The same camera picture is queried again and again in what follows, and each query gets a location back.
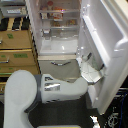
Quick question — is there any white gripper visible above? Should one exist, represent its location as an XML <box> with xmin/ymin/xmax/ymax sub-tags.
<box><xmin>77</xmin><ymin>53</ymin><xmax>103</xmax><ymax>84</ymax></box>

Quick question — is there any white fridge door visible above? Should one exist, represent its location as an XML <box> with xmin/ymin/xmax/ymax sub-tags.
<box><xmin>77</xmin><ymin>0</ymin><xmax>128</xmax><ymax>114</ymax></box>

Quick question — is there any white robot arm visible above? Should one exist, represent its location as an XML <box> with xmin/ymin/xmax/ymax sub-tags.
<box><xmin>3</xmin><ymin>53</ymin><xmax>102</xmax><ymax>128</ymax></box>

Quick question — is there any middle fridge drawer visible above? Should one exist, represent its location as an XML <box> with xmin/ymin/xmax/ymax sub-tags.
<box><xmin>38</xmin><ymin>55</ymin><xmax>80</xmax><ymax>81</ymax></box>

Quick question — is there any white refrigerator body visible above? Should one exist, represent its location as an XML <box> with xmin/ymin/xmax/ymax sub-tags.
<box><xmin>25</xmin><ymin>0</ymin><xmax>85</xmax><ymax>101</ymax></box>

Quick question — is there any wooden drawer cabinet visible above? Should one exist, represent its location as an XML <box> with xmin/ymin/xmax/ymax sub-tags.
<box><xmin>0</xmin><ymin>18</ymin><xmax>40</xmax><ymax>95</ymax></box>

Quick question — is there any grey device on cabinet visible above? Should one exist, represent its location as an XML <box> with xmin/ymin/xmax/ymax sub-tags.
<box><xmin>0</xmin><ymin>6</ymin><xmax>27</xmax><ymax>17</ymax></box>

